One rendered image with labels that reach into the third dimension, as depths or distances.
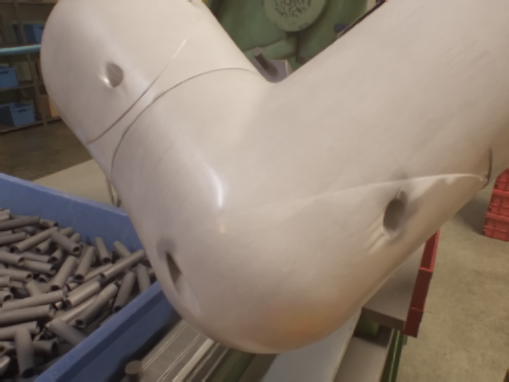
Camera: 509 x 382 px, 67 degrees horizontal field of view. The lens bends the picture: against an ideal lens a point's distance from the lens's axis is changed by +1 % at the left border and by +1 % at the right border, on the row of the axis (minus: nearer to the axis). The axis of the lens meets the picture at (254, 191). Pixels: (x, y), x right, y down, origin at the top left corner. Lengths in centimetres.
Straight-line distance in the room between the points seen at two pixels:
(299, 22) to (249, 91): 36
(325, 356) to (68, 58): 37
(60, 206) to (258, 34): 45
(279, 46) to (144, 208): 43
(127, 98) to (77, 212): 56
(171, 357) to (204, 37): 26
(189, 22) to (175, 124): 6
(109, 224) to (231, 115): 53
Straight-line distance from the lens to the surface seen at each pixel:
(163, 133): 16
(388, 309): 53
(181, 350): 36
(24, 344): 50
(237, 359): 41
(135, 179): 17
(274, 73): 39
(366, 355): 53
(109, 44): 20
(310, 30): 54
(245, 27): 61
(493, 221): 292
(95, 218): 69
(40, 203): 81
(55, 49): 23
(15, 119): 580
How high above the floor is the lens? 133
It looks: 24 degrees down
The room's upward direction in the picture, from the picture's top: straight up
